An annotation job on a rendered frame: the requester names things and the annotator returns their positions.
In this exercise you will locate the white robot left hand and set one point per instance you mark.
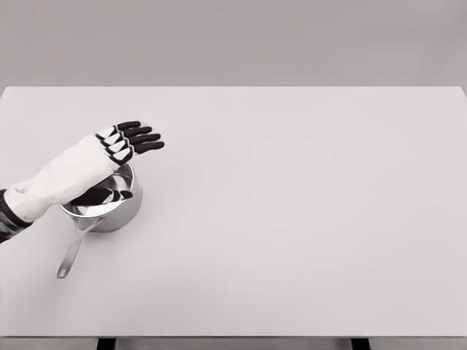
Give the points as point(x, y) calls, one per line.
point(85, 160)

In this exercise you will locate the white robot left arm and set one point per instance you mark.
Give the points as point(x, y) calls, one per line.
point(25, 198)

